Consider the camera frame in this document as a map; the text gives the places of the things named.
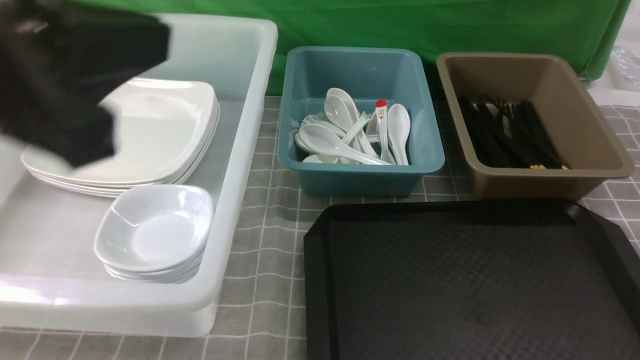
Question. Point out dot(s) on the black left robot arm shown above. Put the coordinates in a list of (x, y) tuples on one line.
[(58, 60)]

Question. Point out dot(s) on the pile of white spoons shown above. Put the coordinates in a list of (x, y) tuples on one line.
[(344, 135)]

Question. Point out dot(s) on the red capped white tube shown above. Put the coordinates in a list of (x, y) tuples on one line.
[(381, 115)]

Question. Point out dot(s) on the teal plastic bin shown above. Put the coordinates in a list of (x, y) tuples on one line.
[(367, 75)]

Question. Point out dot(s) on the grey checked tablecloth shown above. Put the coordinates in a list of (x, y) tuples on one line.
[(261, 313)]

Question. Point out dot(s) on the stack of white square plates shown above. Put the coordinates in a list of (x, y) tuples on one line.
[(162, 128)]

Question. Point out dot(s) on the stack of small white bowls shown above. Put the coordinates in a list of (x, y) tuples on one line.
[(156, 233)]

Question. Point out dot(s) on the pile of black chopsticks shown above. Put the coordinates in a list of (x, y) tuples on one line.
[(509, 135)]

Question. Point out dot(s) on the brown plastic bin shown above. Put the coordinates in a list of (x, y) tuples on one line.
[(577, 128)]

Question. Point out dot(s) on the black serving tray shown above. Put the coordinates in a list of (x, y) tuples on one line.
[(474, 280)]

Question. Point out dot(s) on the large white plastic tub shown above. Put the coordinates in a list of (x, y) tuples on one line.
[(51, 278)]

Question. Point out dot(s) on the green backdrop cloth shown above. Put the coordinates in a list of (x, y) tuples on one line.
[(582, 32)]

